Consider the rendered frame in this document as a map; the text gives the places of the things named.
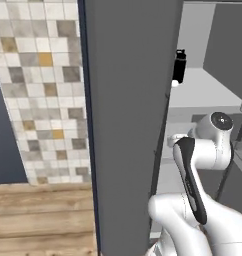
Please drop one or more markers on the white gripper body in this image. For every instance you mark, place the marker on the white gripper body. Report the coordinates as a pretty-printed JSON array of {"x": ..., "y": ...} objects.
[{"x": 174, "y": 138}]

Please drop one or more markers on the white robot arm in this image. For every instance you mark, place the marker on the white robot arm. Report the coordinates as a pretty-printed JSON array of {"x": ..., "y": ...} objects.
[{"x": 179, "y": 213}]

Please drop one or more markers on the grey fridge door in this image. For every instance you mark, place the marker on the grey fridge door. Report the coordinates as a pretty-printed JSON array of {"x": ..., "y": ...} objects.
[{"x": 129, "y": 116}]

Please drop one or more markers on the grey fridge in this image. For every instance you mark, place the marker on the grey fridge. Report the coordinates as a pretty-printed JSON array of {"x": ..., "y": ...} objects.
[{"x": 206, "y": 90}]

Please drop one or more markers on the black bottle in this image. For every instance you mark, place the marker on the black bottle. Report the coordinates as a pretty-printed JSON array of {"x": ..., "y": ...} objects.
[{"x": 179, "y": 68}]

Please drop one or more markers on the dark navy cabinet panel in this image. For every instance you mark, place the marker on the dark navy cabinet panel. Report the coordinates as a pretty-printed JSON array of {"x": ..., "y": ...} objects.
[{"x": 4, "y": 146}]

